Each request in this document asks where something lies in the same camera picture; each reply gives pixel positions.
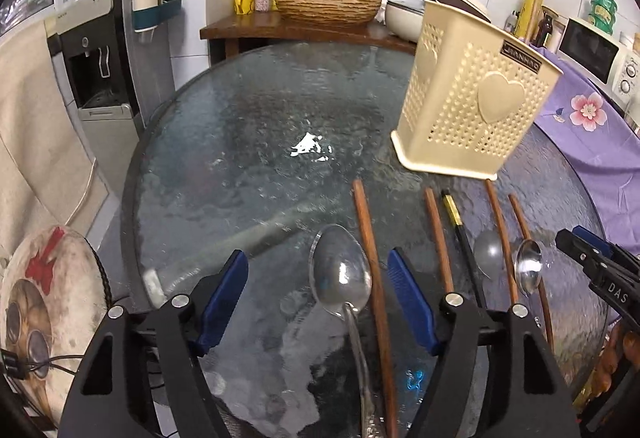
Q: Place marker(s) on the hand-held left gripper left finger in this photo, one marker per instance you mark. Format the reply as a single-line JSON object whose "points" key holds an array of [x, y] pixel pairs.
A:
{"points": [[225, 303]]}

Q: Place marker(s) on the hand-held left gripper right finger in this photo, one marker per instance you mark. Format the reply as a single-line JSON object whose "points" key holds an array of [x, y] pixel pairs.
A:
{"points": [[407, 298]]}

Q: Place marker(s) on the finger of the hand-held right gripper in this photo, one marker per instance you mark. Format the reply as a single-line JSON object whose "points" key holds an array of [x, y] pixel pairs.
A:
{"points": [[572, 250], [595, 238]]}

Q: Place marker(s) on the brown wooden chopstick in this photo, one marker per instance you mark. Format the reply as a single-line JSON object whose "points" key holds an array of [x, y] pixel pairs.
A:
{"points": [[517, 213], [500, 233], [439, 243], [372, 278]]}

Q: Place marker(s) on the small metal spoon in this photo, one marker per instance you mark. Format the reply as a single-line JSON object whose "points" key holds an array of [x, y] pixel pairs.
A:
{"points": [[529, 268]]}

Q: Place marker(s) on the large metal spoon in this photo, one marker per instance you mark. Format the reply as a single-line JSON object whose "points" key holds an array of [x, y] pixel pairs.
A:
{"points": [[340, 273]]}

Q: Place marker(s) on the grey metal spoon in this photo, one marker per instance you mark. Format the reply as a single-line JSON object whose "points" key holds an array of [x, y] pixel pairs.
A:
{"points": [[487, 250]]}

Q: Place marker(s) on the cream perforated utensil holder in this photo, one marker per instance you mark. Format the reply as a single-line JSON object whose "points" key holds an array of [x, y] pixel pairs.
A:
{"points": [[475, 127]]}

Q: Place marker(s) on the purple floral cloth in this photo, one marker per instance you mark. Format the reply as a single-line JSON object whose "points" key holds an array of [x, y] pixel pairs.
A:
{"points": [[590, 142]]}

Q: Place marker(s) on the round dog print cushion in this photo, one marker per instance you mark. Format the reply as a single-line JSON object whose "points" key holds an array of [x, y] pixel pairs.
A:
{"points": [[55, 278]]}

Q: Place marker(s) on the white microwave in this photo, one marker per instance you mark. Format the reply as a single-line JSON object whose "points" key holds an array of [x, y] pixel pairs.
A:
{"points": [[585, 47]]}

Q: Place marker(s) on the dark glass bottle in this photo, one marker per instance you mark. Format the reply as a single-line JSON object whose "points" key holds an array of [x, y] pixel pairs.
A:
{"points": [[546, 32]]}

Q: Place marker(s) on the stack of green cans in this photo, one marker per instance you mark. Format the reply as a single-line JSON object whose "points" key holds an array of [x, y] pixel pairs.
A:
{"points": [[602, 10]]}

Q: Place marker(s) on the small white bottle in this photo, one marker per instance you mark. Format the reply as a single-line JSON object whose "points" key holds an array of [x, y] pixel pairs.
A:
{"points": [[511, 23]]}

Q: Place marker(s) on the yellow wrap roll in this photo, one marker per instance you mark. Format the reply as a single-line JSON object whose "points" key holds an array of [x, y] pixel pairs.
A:
{"points": [[527, 12]]}

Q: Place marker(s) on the grey water dispenser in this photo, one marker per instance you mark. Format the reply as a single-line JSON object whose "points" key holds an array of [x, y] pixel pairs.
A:
{"points": [[95, 67]]}

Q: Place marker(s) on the wooden side table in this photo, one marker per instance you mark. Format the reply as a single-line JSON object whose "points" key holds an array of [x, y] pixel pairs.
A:
{"points": [[240, 25]]}

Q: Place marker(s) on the yellow cup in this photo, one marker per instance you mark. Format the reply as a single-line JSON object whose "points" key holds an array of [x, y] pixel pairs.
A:
{"points": [[244, 2]]}

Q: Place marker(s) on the woven basket basin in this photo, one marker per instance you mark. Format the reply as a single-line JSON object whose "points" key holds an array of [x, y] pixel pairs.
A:
{"points": [[325, 5]]}

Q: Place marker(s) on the pink speckled cup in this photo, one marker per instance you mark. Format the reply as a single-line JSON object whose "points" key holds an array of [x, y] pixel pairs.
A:
{"points": [[262, 0]]}

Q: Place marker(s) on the teal wall cup holder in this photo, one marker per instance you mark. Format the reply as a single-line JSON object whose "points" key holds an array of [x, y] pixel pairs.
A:
{"points": [[160, 15]]}

